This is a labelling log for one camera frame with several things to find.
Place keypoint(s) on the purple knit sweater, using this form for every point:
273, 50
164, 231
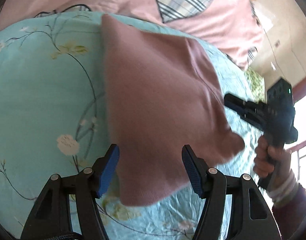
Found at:
162, 92

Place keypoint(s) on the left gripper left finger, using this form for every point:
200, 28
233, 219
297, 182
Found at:
50, 215

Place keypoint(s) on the teal floral bed sheet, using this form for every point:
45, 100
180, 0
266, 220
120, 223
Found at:
52, 112

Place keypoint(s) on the person's right hand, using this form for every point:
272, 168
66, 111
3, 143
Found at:
269, 159

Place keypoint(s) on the pink quilt with plaid hearts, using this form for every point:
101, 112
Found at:
229, 25

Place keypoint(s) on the right forearm maroon sleeve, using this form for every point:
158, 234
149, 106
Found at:
289, 208

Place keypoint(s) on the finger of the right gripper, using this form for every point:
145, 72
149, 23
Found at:
232, 100
240, 111

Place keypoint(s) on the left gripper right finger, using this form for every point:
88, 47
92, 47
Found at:
250, 216

